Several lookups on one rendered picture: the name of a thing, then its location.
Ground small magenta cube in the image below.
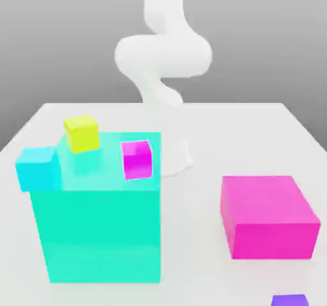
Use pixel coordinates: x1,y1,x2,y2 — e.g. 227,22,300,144
121,140,153,181

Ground small yellow cube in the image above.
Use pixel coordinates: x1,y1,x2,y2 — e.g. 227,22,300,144
63,114,101,155

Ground small cyan cube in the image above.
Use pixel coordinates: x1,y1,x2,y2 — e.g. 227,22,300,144
15,146,63,193

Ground small purple cube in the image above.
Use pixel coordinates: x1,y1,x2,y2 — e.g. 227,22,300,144
270,294,310,306

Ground large turquoise box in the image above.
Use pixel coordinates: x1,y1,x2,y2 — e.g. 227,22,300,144
28,131,162,284

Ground large pink box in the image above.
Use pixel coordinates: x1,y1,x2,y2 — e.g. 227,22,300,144
220,175,322,260

